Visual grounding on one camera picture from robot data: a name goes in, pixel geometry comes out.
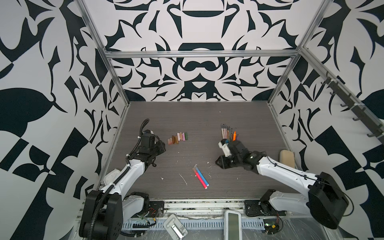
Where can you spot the blue marker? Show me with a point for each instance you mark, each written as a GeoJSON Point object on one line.
{"type": "Point", "coordinates": [200, 173]}

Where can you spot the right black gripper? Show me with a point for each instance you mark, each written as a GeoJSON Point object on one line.
{"type": "Point", "coordinates": [222, 160]}

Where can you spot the red pink marker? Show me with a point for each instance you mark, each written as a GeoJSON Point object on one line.
{"type": "Point", "coordinates": [200, 179]}

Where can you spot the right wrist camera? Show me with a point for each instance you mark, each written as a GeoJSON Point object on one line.
{"type": "Point", "coordinates": [223, 145]}

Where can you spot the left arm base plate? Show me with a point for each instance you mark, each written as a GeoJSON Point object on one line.
{"type": "Point", "coordinates": [154, 209]}

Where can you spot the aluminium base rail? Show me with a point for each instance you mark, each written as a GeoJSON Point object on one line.
{"type": "Point", "coordinates": [213, 207]}

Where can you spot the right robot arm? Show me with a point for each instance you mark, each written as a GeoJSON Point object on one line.
{"type": "Point", "coordinates": [318, 196]}

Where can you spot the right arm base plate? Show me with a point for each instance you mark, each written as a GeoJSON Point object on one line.
{"type": "Point", "coordinates": [257, 208]}

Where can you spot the white tablet device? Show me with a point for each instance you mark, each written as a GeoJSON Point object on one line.
{"type": "Point", "coordinates": [232, 225]}

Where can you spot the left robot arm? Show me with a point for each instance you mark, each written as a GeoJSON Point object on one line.
{"type": "Point", "coordinates": [107, 209]}

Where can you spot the beige sponge block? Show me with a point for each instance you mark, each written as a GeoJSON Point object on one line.
{"type": "Point", "coordinates": [287, 158]}

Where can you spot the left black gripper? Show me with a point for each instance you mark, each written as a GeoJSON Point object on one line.
{"type": "Point", "coordinates": [161, 146]}

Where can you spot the white clamp device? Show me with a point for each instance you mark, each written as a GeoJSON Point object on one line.
{"type": "Point", "coordinates": [175, 228]}

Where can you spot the green lit circuit board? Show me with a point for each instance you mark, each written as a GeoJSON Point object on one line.
{"type": "Point", "coordinates": [273, 226]}

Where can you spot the white timer clock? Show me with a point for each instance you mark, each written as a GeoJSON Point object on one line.
{"type": "Point", "coordinates": [111, 176]}

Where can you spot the black hook rail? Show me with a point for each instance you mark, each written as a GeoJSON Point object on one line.
{"type": "Point", "coordinates": [352, 103]}

